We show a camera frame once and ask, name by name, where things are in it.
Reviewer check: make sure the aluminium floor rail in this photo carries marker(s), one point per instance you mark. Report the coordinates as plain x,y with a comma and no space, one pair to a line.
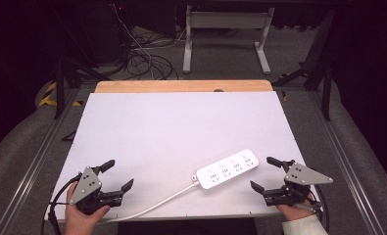
31,169
348,166

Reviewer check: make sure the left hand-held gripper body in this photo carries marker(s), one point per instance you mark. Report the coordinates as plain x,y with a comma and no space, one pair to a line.
87,186

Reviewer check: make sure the white power strip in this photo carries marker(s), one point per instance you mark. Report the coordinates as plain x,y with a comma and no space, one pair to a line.
227,169

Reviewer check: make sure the person's left hand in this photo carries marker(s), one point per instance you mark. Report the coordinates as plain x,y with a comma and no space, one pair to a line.
79,219

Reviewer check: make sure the wooden table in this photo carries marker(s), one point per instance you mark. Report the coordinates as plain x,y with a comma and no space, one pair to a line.
181,86

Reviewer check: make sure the white metal desk frame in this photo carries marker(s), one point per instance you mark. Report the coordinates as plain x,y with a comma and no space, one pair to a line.
227,20

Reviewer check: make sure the black metal stand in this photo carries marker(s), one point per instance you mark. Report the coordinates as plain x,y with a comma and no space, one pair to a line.
326,91
59,91

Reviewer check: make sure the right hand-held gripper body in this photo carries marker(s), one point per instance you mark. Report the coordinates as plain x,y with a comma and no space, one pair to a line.
301,176

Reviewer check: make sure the person's right hand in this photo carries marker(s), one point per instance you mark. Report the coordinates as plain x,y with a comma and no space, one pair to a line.
294,212

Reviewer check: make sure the yellow black hazard tape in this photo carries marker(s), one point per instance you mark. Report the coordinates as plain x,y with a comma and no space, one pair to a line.
47,101

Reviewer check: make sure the white board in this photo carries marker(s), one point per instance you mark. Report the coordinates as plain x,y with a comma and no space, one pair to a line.
181,130

